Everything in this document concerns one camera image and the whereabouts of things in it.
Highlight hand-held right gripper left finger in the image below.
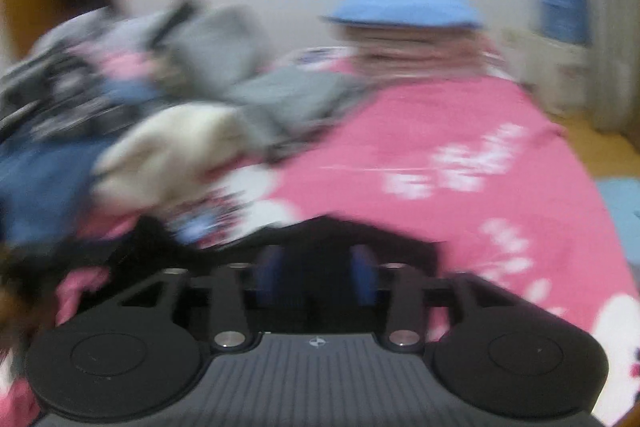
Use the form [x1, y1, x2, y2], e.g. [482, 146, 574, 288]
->
[117, 246, 285, 351]

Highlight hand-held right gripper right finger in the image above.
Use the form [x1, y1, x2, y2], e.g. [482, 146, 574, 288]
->
[350, 246, 526, 354]

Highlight black printed t-shirt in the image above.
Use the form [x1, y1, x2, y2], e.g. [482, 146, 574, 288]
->
[107, 214, 448, 308]

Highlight pink floral blanket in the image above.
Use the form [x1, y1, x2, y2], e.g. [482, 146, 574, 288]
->
[0, 44, 640, 427]

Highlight cream fleece garment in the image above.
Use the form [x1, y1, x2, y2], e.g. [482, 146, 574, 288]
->
[92, 104, 261, 212]

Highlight grey garment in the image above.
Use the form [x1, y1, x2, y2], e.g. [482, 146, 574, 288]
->
[165, 4, 371, 152]

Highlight pink folded towels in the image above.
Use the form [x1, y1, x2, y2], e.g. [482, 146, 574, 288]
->
[340, 24, 501, 80]

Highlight blue jeans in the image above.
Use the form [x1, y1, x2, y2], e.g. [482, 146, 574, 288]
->
[0, 142, 126, 248]

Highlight light blue stool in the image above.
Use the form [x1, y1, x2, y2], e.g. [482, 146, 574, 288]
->
[595, 177, 640, 258]

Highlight grey plaid shirt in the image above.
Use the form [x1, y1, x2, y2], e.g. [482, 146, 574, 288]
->
[0, 22, 166, 142]

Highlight white box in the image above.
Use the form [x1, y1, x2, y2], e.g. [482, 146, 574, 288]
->
[500, 29, 591, 112]

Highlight blue folded cloth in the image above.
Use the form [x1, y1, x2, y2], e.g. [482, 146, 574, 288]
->
[322, 0, 483, 30]

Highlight blue plastic bag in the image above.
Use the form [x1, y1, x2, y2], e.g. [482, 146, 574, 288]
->
[530, 0, 587, 46]

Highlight grey curtain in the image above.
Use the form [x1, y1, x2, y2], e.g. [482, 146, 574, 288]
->
[560, 0, 640, 132]

